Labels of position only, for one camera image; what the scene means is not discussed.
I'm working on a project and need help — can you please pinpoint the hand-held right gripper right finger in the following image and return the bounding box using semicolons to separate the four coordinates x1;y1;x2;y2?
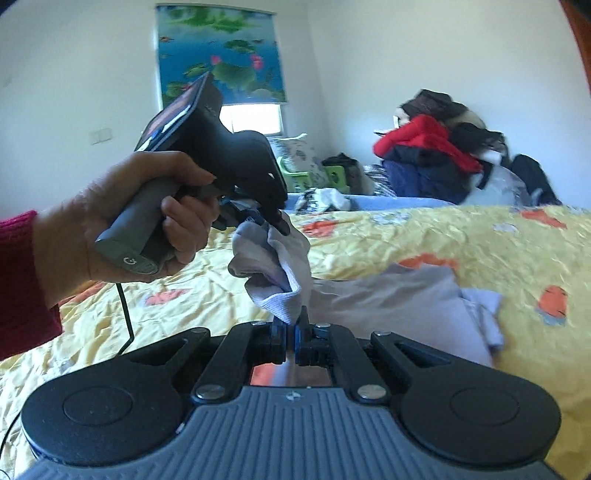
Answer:
294;305;491;403

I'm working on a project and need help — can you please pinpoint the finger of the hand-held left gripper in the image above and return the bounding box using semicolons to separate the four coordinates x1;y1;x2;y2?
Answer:
213;196;259;230
264;202;293;236

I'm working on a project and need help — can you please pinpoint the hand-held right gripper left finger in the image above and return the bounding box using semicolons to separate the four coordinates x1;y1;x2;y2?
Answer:
115;318;288;404

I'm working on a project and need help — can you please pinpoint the light lavender small garment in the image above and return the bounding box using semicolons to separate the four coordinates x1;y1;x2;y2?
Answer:
228;211;315;326

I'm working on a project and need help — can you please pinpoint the lavender lace-trimmed top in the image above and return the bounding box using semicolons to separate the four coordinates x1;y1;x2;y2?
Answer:
305;264;505;367

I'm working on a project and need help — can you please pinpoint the person's left hand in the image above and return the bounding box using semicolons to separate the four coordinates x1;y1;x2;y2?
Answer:
34;150;223;311

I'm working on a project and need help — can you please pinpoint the window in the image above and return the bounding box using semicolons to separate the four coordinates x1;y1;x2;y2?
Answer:
219;104;283;137

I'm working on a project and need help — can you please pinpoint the crumpled white plastic bag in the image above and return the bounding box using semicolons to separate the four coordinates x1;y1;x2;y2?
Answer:
295;188;354;213

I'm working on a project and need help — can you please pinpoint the floral print pillow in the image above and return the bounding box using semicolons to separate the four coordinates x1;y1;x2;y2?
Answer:
268;134;333;192

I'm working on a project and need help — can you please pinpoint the green plastic chair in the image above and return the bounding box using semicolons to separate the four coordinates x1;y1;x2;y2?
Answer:
277;164;348;192

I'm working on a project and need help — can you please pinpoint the black bag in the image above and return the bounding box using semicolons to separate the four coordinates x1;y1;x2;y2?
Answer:
322;153;361;171

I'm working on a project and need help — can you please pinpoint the lotus print roller blind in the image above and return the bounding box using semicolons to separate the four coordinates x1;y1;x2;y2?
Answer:
156;4;288;106

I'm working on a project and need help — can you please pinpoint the checkered cloth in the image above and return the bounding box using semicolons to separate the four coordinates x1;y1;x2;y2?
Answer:
365;166;394;197

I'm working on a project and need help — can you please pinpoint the blue blanket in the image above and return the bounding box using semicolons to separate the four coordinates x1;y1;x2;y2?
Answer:
295;191;462;213

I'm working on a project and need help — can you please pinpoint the yellow printed blanket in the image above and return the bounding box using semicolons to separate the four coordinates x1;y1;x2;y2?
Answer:
0;203;591;480

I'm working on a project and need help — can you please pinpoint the navy jacket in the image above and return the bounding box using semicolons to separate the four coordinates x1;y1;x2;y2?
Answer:
381;157;476;205

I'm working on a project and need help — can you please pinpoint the red jacket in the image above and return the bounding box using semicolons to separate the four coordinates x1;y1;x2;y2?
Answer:
373;114;483;174

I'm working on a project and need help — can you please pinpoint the dark brown garment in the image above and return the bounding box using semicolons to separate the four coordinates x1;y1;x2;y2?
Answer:
397;90;485;126

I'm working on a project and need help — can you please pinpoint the black garment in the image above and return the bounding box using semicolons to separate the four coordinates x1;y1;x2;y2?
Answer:
450;122;509;168

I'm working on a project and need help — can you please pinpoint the black backpack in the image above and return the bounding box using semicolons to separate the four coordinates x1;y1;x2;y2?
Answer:
510;154;561;206

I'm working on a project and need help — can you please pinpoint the black cable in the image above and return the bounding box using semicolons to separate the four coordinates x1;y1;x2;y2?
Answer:
115;281;136;356

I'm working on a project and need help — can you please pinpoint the wooden door frame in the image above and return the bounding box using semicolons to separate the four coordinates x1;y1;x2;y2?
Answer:
560;0;591;90

